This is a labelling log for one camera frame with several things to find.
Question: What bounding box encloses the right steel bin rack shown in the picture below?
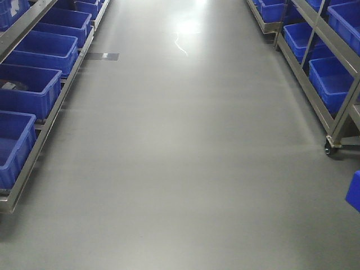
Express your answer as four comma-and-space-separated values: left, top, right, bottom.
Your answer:
247, 1, 359, 156

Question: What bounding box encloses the left steel bin rack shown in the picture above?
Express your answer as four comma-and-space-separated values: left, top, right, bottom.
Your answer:
1, 1, 108, 214

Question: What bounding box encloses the blue bin right middle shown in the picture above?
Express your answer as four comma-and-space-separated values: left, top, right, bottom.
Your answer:
283, 22, 332, 64

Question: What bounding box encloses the blue bin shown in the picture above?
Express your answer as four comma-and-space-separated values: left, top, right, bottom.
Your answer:
283, 22, 332, 64
33, 8, 92, 48
309, 57, 354, 114
3, 30, 78, 78
1, 111, 37, 189
1, 64, 62, 119

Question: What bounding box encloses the blue bin right near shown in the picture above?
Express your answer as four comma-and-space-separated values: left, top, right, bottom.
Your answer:
309, 57, 354, 114

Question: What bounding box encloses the blue plastic block part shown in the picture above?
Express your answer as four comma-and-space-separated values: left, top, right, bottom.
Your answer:
345, 170, 360, 212

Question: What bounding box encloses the blue bin left nearest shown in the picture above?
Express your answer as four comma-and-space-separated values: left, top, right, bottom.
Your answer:
1, 111, 37, 189

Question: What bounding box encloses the steel bin rack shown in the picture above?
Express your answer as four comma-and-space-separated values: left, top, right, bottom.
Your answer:
247, 1, 359, 156
1, 1, 108, 214

